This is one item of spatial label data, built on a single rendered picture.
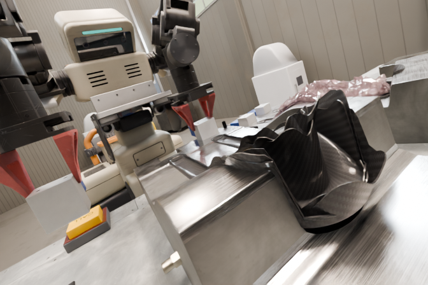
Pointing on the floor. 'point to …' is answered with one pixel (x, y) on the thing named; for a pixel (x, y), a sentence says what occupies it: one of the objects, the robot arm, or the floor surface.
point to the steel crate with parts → (180, 117)
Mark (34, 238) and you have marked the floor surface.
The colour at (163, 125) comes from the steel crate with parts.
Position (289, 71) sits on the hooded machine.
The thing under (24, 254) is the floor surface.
